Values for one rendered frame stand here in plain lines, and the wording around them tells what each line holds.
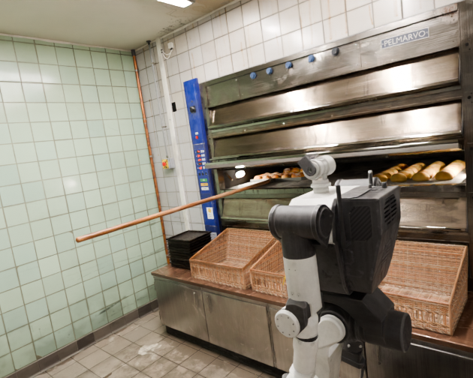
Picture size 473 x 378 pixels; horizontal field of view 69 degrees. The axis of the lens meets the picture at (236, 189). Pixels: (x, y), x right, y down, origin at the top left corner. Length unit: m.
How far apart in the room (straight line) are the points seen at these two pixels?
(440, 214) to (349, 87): 0.91
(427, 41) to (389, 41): 0.20
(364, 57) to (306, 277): 1.64
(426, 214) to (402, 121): 0.55
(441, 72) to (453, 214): 0.76
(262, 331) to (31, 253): 1.87
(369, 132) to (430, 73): 0.44
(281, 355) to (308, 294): 1.47
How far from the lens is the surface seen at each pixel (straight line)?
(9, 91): 3.20
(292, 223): 0.91
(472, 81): 2.17
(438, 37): 2.23
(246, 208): 2.86
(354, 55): 2.35
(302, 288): 0.97
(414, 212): 2.29
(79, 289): 3.38
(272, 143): 2.61
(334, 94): 2.36
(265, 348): 2.49
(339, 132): 2.35
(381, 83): 2.26
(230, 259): 3.00
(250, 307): 2.40
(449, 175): 2.37
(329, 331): 1.22
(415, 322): 1.96
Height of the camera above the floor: 1.56
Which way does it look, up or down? 7 degrees down
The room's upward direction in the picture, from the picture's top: 8 degrees counter-clockwise
